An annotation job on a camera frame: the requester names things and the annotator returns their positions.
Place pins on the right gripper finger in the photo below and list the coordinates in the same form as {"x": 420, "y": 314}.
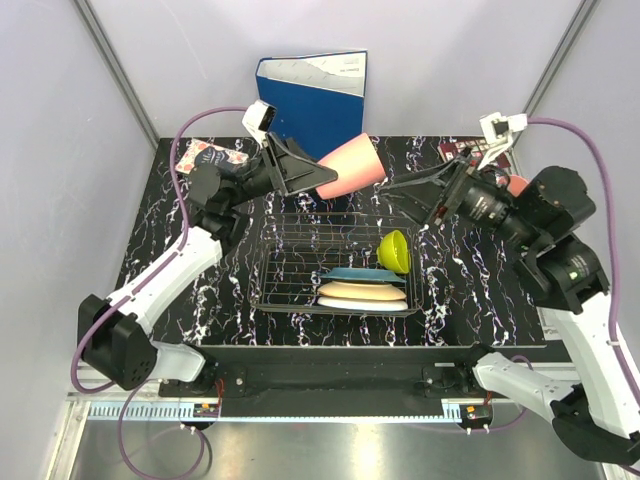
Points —
{"x": 439, "y": 176}
{"x": 418, "y": 207}

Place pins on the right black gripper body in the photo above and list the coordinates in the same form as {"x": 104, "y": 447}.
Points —
{"x": 475, "y": 198}

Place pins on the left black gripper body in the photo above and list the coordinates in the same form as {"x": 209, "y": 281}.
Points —
{"x": 264, "y": 175}

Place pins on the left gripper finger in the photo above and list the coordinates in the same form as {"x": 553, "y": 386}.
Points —
{"x": 302, "y": 177}
{"x": 292, "y": 160}

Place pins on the tall pink cup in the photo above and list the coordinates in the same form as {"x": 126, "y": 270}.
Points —
{"x": 515, "y": 185}

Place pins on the yellow-green bowl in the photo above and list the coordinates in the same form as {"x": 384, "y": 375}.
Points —
{"x": 393, "y": 253}

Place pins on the short pink cup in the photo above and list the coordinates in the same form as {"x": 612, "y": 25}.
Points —
{"x": 357, "y": 165}

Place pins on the teal plate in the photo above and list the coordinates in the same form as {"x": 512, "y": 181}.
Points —
{"x": 365, "y": 275}

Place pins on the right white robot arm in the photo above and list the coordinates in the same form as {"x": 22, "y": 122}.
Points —
{"x": 597, "y": 417}

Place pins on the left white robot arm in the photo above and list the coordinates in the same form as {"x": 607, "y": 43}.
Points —
{"x": 115, "y": 333}

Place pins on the dark red card box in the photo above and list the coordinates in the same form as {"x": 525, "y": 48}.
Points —
{"x": 478, "y": 148}

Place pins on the blue binder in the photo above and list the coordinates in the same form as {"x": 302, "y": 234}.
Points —
{"x": 319, "y": 99}

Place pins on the floral cover book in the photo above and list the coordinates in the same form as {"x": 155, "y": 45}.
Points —
{"x": 200, "y": 152}

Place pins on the beige plate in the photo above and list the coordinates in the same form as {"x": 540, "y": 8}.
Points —
{"x": 362, "y": 291}

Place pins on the white plate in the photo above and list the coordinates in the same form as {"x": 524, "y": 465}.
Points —
{"x": 363, "y": 305}

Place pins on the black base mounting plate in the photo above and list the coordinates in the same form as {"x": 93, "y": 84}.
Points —
{"x": 431, "y": 371}

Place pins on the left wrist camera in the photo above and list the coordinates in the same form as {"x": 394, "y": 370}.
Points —
{"x": 257, "y": 120}

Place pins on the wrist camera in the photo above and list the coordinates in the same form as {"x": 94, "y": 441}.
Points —
{"x": 498, "y": 131}
{"x": 257, "y": 120}

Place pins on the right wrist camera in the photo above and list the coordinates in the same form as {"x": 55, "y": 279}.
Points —
{"x": 498, "y": 131}

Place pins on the wire dish rack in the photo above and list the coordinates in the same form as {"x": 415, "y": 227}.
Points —
{"x": 336, "y": 264}

